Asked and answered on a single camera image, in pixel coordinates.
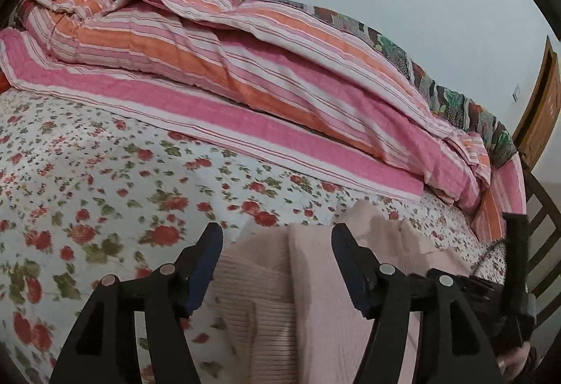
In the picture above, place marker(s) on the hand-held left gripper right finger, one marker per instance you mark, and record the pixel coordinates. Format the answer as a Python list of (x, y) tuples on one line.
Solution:
[(350, 265)]

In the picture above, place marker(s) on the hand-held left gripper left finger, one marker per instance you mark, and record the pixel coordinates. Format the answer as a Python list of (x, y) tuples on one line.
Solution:
[(204, 265)]

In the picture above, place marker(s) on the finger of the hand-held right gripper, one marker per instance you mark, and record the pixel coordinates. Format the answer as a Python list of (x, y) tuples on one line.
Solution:
[(516, 261)]

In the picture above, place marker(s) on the pink knitted sweater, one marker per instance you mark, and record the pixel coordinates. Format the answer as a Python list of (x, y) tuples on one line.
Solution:
[(307, 305)]

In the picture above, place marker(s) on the person's right hand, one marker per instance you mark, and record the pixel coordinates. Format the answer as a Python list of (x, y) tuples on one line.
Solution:
[(517, 362)]

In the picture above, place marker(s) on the dark wooden footboard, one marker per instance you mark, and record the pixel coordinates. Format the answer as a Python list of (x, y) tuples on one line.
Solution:
[(541, 226)]

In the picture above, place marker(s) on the floral bed sheet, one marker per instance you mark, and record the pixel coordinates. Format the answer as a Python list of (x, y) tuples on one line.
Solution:
[(109, 191)]

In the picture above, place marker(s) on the brown wooden door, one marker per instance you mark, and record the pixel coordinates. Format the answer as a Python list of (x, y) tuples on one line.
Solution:
[(541, 116)]

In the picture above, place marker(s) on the dark floral patchwork quilt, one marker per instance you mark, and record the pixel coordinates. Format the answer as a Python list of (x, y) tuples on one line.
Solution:
[(438, 90)]

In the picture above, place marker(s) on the pink orange striped quilt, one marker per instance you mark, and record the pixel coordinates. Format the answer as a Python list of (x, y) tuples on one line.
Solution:
[(245, 72)]

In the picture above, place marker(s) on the red embroidered pillow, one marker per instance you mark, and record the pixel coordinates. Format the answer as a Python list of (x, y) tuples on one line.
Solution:
[(2, 83)]

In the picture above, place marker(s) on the white wall switch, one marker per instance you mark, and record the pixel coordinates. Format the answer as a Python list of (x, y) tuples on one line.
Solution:
[(517, 91)]

